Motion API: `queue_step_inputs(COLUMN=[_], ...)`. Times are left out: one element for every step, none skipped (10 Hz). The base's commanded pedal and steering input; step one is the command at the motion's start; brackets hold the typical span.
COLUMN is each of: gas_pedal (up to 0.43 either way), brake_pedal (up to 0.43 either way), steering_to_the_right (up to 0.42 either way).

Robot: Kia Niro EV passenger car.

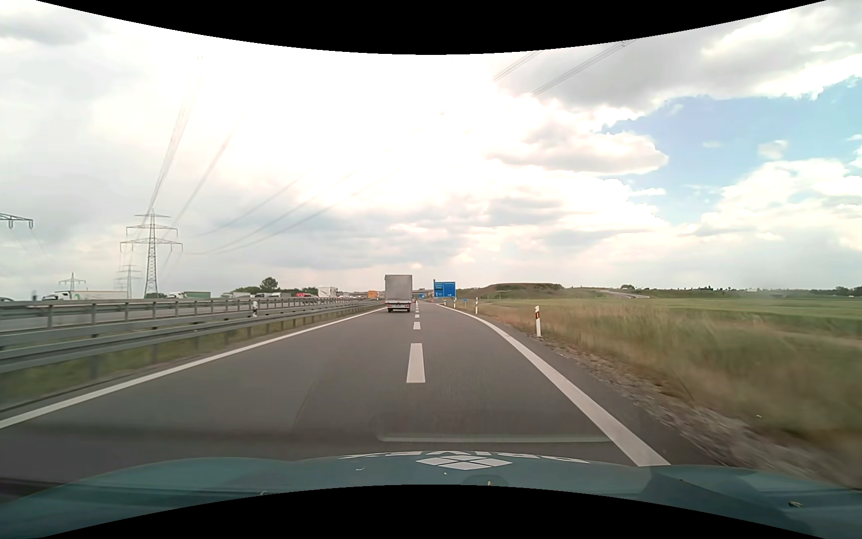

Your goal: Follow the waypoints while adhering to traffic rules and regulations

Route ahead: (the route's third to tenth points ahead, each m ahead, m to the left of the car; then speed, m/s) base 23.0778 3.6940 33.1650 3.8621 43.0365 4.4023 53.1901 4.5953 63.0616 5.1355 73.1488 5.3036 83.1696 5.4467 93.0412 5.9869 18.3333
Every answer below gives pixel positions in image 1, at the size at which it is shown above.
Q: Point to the blue road sign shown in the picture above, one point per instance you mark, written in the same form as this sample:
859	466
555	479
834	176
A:
444	289

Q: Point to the green field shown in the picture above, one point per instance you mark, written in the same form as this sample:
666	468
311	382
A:
775	308

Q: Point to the small steel pylon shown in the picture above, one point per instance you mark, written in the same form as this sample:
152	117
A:
72	283
129	281

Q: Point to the car's own bonnet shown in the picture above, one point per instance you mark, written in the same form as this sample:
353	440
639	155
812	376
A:
431	479

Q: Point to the grassy hill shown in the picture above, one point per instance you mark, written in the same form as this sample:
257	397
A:
517	289

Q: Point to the group of trees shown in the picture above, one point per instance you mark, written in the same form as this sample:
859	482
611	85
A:
270	285

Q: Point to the row of trees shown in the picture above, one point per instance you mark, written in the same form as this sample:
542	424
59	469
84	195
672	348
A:
861	291

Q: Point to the grass verge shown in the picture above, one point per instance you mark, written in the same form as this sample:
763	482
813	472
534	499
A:
700	359

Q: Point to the grey metal guard rail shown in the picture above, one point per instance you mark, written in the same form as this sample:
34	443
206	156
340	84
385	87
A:
102	329

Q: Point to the grey box lorry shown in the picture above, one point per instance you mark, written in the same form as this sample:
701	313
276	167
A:
399	291

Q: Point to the grey asphalt road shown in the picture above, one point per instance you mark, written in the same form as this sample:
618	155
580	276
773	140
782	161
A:
311	389

